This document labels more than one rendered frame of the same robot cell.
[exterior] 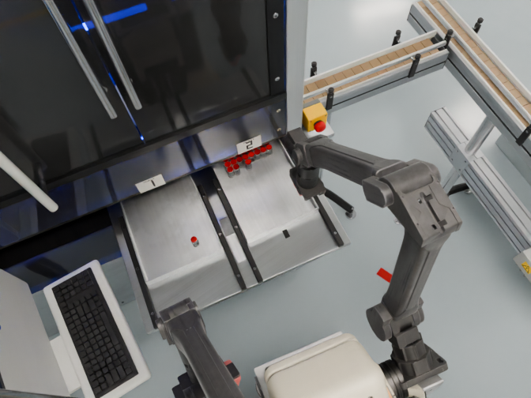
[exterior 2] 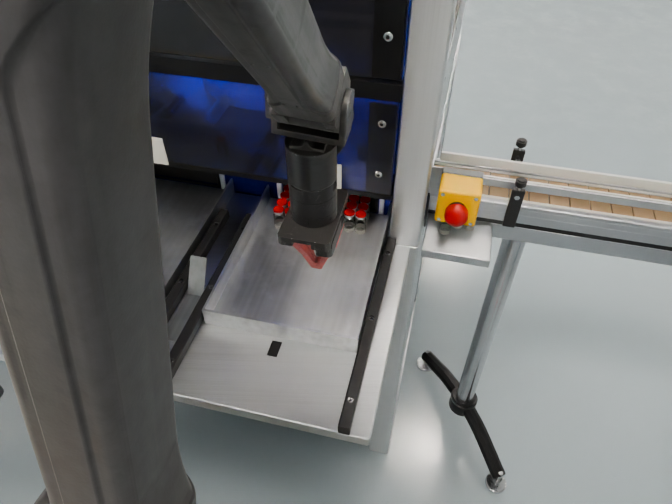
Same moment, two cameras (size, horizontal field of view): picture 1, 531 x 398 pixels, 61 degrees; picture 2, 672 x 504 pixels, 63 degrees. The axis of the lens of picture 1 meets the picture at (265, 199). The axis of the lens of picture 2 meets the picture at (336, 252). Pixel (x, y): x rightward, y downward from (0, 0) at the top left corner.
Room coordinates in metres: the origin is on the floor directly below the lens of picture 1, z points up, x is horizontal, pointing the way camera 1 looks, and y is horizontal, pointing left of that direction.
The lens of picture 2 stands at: (0.18, -0.42, 1.61)
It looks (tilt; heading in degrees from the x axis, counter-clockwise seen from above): 45 degrees down; 33
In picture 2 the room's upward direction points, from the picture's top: straight up
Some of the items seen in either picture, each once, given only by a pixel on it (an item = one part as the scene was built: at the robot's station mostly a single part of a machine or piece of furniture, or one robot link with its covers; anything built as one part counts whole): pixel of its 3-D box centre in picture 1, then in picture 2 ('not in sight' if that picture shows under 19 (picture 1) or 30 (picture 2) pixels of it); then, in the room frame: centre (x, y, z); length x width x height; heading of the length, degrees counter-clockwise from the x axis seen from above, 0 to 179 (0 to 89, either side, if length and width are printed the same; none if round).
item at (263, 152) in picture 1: (249, 159); (321, 216); (0.84, 0.04, 0.90); 0.18 x 0.02 x 0.05; 110
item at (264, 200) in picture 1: (261, 184); (306, 258); (0.73, 0.01, 0.90); 0.34 x 0.26 x 0.04; 20
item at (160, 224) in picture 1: (168, 223); (138, 227); (0.62, 0.33, 0.90); 0.34 x 0.26 x 0.04; 19
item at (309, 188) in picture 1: (307, 176); (313, 200); (0.59, -0.12, 1.19); 0.10 x 0.07 x 0.07; 19
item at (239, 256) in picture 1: (232, 239); (185, 297); (0.54, 0.12, 0.91); 0.14 x 0.03 x 0.06; 20
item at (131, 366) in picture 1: (92, 328); not in sight; (0.32, 0.59, 0.82); 0.40 x 0.14 x 0.02; 27
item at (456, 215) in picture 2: (319, 125); (456, 213); (0.89, -0.21, 0.99); 0.04 x 0.04 x 0.04; 19
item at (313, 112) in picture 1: (313, 115); (458, 197); (0.93, -0.19, 0.99); 0.08 x 0.07 x 0.07; 19
